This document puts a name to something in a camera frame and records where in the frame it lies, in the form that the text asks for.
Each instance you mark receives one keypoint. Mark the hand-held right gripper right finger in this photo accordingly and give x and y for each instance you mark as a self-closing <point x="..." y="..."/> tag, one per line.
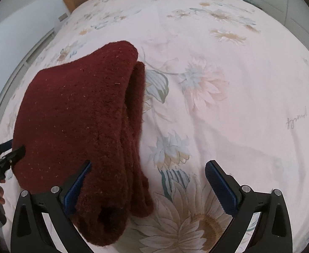
<point x="220" y="187"/>

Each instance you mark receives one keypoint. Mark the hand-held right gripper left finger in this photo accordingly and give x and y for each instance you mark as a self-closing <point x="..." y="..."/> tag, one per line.
<point x="74" y="189"/>

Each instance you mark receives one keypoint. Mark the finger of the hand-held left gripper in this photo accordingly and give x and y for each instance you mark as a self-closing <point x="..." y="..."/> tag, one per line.
<point x="14" y="156"/>
<point x="2" y="147"/>

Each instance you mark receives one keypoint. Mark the dark red knit sweater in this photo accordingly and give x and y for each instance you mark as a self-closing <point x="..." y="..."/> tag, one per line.
<point x="75" y="116"/>

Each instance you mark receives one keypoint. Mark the white louvered wardrobe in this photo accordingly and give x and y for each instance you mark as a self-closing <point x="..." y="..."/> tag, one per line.
<point x="14" y="68"/>
<point x="299" y="2"/>

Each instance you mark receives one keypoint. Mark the floral bed sheet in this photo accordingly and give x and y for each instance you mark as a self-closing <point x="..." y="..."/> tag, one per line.
<point x="223" y="89"/>

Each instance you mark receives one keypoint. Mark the wall outlet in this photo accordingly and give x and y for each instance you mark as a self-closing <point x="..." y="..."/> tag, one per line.
<point x="62" y="17"/>

